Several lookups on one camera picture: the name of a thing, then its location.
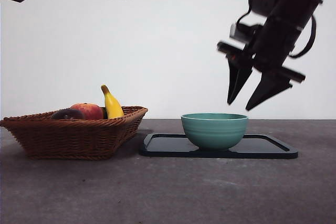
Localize teal ceramic bowl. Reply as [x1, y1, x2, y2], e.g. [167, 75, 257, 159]
[181, 113, 249, 152]

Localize yellow banana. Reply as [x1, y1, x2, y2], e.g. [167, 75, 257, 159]
[100, 84, 124, 120]

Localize dark purple plum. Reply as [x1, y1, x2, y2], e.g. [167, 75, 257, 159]
[49, 108, 86, 121]

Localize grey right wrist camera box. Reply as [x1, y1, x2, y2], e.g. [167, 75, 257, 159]
[229, 23, 253, 41]

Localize black looped cable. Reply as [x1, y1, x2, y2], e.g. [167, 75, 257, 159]
[236, 0, 261, 29]
[288, 15, 317, 58]

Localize brown wicker basket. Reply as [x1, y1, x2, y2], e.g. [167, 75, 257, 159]
[0, 105, 149, 161]

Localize red orange peach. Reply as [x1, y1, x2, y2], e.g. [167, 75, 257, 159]
[69, 102, 104, 120]

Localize black rectangular tray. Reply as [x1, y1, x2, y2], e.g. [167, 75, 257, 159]
[138, 133, 299, 159]

